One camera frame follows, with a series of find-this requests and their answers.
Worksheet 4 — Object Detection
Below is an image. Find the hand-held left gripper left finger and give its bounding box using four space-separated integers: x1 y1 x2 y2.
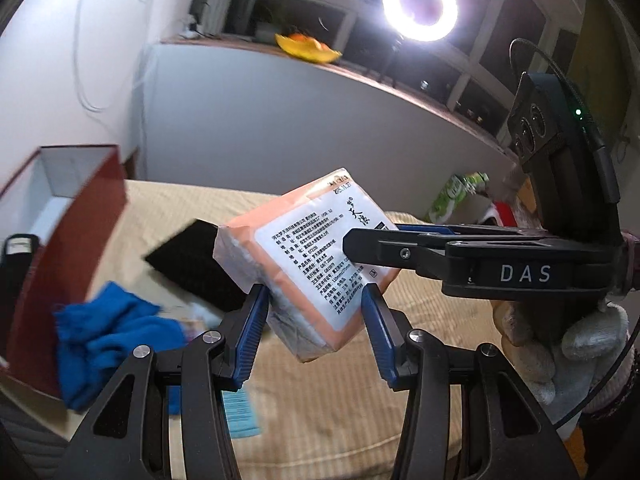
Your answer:
65 284 273 480

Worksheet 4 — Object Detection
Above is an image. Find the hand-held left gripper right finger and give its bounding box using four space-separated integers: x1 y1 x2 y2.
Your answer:
360 282 586 480

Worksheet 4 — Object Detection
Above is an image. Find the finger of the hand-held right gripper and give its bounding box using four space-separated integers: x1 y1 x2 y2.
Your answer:
342 228 451 281
390 224 551 241

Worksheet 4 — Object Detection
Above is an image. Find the orange tissue pack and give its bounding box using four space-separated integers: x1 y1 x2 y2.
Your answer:
212 166 402 363

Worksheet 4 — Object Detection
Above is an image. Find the red cardboard box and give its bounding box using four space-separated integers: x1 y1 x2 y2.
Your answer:
0 145 128 401

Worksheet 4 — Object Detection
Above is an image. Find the person's right hand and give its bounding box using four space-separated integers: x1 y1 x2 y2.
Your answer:
492 300 631 406

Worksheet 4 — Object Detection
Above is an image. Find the green tissue pack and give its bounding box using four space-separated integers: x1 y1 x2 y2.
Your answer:
425 171 490 224

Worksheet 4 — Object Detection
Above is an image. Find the black cloth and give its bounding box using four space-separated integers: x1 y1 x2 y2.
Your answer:
145 218 251 313

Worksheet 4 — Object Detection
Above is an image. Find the striped bed sheet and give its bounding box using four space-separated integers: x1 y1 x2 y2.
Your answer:
85 177 566 468

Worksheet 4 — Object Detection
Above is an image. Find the blue knit cloth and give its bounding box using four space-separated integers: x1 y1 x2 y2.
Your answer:
52 281 187 415

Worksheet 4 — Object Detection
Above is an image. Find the yellow fruit bowl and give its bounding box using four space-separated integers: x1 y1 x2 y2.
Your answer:
275 32 343 65

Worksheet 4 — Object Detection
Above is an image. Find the ring light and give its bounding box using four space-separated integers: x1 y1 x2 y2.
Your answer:
381 0 460 43

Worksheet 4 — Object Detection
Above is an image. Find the white wall cable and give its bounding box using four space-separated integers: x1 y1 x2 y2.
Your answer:
74 0 151 112

